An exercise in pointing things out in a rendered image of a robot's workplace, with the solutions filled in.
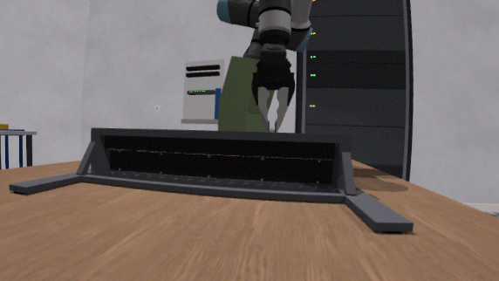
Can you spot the black network patch panel rack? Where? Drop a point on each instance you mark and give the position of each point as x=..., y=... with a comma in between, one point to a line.
x=333, y=176

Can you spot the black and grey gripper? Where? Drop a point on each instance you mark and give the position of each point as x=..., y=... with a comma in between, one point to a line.
x=273, y=78

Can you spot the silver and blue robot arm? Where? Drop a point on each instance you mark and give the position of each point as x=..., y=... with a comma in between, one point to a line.
x=273, y=15

